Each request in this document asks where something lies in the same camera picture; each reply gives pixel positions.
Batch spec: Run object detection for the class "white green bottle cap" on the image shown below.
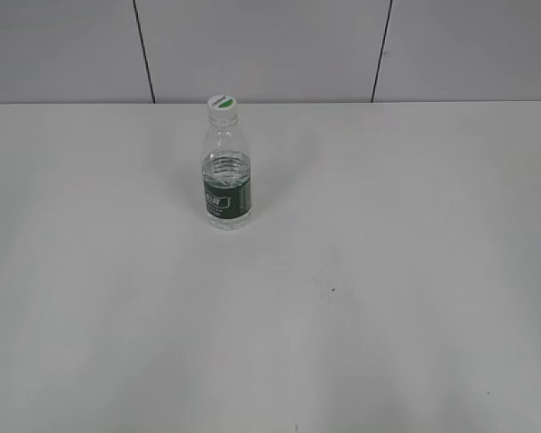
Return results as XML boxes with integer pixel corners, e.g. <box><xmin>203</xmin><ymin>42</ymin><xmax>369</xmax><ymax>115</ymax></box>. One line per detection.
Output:
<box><xmin>206</xmin><ymin>94</ymin><xmax>238</xmax><ymax>122</ymax></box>

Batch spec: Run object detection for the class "clear plastic water bottle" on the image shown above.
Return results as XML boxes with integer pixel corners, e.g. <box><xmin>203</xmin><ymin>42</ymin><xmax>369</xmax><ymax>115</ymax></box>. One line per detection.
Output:
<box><xmin>201</xmin><ymin>115</ymin><xmax>252</xmax><ymax>230</ymax></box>

